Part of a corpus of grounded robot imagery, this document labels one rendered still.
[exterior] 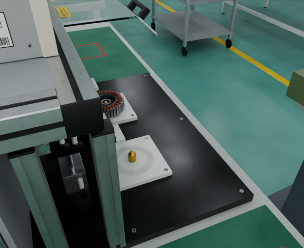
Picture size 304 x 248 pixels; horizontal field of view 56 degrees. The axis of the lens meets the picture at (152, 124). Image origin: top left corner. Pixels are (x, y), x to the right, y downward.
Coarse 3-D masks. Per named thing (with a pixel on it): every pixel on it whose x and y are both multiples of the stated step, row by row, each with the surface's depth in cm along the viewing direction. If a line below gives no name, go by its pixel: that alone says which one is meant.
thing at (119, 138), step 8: (104, 112) 64; (80, 136) 61; (88, 136) 58; (120, 136) 63; (56, 144) 59; (64, 144) 58; (80, 144) 59; (88, 144) 59; (56, 152) 57; (64, 152) 58; (72, 152) 58; (72, 160) 61; (72, 168) 62
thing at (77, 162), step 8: (64, 160) 65; (80, 160) 65; (64, 168) 63; (80, 168) 63; (64, 176) 62; (72, 176) 62; (80, 176) 63; (64, 184) 62; (72, 184) 63; (72, 192) 65
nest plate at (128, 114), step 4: (124, 100) 93; (124, 104) 91; (128, 104) 91; (124, 108) 90; (128, 108) 90; (124, 112) 88; (128, 112) 88; (132, 112) 88; (116, 116) 86; (120, 116) 86; (124, 116) 86; (128, 116) 86; (132, 116) 86; (136, 116) 86; (112, 120) 85; (116, 120) 85; (120, 120) 85; (124, 120) 85; (128, 120) 86; (132, 120) 86
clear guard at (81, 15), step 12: (60, 0) 84; (72, 0) 84; (84, 0) 84; (96, 0) 84; (108, 0) 84; (72, 12) 75; (84, 12) 75; (96, 12) 75; (108, 12) 75; (120, 12) 75; (132, 12) 75; (72, 24) 67; (84, 24) 68; (144, 24) 76
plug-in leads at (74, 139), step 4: (76, 136) 58; (60, 140) 58; (64, 140) 59; (72, 140) 58; (76, 140) 58; (52, 144) 56; (60, 144) 58; (72, 144) 58; (76, 144) 58; (52, 148) 57
